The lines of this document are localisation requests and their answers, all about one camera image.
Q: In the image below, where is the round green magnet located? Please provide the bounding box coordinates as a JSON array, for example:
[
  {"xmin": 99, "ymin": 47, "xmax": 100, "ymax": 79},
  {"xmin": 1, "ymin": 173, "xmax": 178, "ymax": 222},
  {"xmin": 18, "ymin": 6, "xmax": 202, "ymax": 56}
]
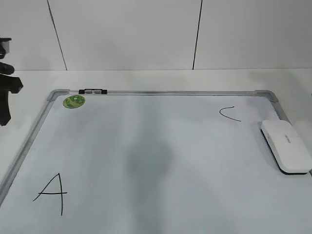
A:
[{"xmin": 63, "ymin": 95, "xmax": 85, "ymax": 109}]

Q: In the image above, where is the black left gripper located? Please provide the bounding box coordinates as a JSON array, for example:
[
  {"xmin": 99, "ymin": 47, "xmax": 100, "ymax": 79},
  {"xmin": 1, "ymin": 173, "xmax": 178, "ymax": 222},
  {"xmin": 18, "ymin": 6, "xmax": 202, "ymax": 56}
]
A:
[{"xmin": 0, "ymin": 38, "xmax": 23, "ymax": 126}]

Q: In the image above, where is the white whiteboard eraser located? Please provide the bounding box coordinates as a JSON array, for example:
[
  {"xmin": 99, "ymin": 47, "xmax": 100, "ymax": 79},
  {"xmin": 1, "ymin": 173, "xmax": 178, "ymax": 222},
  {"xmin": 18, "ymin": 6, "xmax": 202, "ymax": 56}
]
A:
[{"xmin": 260, "ymin": 120, "xmax": 312, "ymax": 175}]

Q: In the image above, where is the black silver hanger clip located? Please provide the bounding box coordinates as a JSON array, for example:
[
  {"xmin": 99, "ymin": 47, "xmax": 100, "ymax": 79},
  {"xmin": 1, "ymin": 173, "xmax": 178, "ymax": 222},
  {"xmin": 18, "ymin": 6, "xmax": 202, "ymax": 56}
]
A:
[{"xmin": 78, "ymin": 89, "xmax": 108, "ymax": 95}]

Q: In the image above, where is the white aluminium-framed whiteboard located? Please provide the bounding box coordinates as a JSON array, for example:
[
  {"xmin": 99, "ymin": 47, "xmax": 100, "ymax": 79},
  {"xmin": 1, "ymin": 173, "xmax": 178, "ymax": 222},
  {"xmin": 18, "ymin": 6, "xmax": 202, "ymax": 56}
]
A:
[{"xmin": 0, "ymin": 90, "xmax": 312, "ymax": 234}]

